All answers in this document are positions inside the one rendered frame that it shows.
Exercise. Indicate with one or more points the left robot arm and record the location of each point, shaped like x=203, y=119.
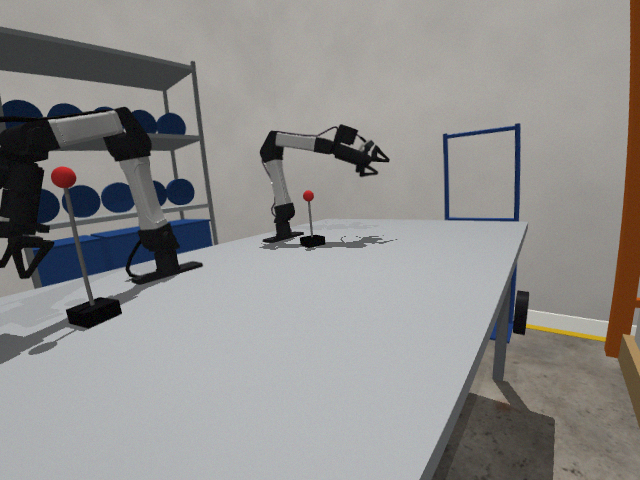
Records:
x=284, y=208

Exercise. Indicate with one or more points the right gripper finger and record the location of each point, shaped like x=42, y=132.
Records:
x=6, y=256
x=17, y=246

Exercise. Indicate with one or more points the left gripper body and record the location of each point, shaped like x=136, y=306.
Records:
x=360, y=157

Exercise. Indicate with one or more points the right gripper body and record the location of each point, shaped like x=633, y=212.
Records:
x=16, y=214

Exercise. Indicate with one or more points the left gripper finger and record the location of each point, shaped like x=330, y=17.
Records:
x=362, y=173
x=377, y=159

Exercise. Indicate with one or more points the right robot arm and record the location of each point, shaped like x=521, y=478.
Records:
x=20, y=174

